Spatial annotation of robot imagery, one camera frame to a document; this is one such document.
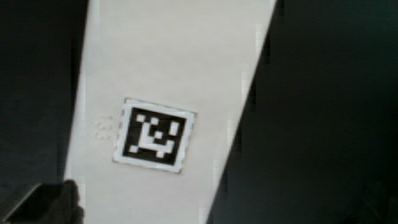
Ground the white cabinet top block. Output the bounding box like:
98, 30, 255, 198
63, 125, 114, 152
65, 0, 278, 224

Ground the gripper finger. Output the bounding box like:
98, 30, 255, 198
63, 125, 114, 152
0, 180, 84, 224

